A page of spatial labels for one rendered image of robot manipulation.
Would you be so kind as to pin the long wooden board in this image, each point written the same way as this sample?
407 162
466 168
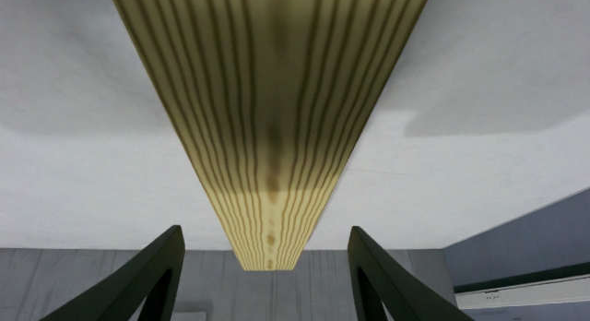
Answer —
268 99

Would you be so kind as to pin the grey panel wall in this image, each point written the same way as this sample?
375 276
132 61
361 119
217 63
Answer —
34 282

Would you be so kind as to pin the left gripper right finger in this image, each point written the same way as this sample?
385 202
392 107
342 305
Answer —
405 297

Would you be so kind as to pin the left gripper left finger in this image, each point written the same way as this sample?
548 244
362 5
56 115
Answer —
154 273

